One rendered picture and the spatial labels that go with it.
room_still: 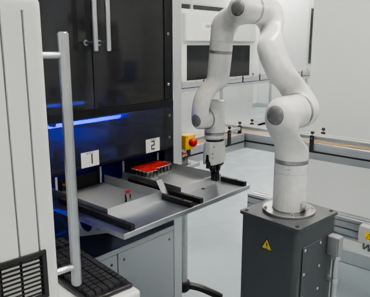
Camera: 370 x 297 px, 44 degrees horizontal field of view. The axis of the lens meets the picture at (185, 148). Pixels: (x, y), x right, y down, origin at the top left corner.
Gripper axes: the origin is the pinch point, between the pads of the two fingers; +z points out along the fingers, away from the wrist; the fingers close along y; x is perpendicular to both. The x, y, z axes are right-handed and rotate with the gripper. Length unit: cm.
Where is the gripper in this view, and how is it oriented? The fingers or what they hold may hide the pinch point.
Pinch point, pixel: (215, 175)
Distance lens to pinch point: 191.3
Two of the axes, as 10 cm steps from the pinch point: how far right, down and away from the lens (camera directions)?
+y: -6.6, 1.6, -7.3
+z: 0.2, 9.8, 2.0
